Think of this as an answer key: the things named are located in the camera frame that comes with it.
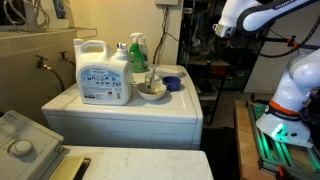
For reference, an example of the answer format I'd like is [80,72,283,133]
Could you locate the metal spoon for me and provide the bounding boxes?
[148,67,158,90]

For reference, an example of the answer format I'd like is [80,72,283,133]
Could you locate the white laundry detergent jug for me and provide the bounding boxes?
[73,38,134,106]

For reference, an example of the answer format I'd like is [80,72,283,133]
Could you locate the wooden table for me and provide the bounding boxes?
[234,99,320,180]

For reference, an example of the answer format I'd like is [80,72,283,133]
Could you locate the black hanging wall cables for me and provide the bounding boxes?
[152,4,180,66]

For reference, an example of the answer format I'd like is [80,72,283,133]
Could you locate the blue printed card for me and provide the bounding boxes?
[52,0,68,20]

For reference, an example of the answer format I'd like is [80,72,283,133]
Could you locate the green spray bottle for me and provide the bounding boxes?
[128,32,150,74]

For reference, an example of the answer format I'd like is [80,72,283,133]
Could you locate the beige wall shelf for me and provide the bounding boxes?
[0,27,98,41]

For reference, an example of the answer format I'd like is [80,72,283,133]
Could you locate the round white dial knob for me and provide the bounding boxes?
[9,139,34,157]

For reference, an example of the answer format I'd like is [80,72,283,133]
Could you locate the white washing machine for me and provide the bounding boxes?
[41,64,204,151]
[0,109,214,180]

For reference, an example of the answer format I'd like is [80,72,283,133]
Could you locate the small clear glass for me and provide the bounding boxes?
[144,73,161,90]

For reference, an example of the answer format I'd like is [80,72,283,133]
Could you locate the dark wall faucet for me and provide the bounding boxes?
[58,50,70,63]
[35,54,52,70]

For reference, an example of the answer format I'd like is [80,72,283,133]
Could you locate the black storage rack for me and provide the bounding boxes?
[177,0,272,126]

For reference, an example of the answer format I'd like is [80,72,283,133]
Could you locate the white wall box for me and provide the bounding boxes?
[154,0,180,6]

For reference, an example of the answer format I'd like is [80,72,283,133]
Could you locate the blue plastic cup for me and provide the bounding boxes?
[162,75,182,92]

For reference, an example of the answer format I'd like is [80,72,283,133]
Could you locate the gold rectangular plate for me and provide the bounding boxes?
[49,154,92,180]

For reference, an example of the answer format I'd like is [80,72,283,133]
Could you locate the white ceramic bowl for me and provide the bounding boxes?
[137,81,168,101]

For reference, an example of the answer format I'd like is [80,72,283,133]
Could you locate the red clamp on rod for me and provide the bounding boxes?
[287,35,299,50]

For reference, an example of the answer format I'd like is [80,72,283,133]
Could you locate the white cord bundle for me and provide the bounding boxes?
[0,0,51,33]

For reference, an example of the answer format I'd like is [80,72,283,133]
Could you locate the aluminium base frame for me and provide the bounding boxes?
[246,100,320,180]

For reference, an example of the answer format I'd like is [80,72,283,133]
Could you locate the black water hose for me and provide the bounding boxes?
[46,64,66,93]

